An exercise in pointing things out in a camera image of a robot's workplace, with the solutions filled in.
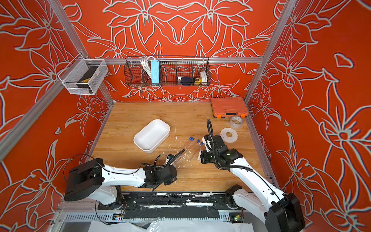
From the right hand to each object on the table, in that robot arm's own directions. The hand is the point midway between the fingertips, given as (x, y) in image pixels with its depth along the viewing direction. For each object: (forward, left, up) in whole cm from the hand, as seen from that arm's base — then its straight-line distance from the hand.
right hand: (198, 156), depth 79 cm
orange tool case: (+44, -27, -6) cm, 52 cm away
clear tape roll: (+30, -30, -8) cm, 43 cm away
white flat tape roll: (+21, -23, -10) cm, 33 cm away
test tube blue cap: (+12, +6, -10) cm, 17 cm away
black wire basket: (+54, +18, +23) cm, 61 cm away
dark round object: (+46, +7, +18) cm, 49 cm away
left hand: (-6, +14, -10) cm, 19 cm away
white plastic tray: (+18, +31, -8) cm, 36 cm away
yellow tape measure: (+46, 0, +19) cm, 49 cm away
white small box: (+45, -4, +22) cm, 50 cm away
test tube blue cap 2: (+15, -2, -9) cm, 17 cm away
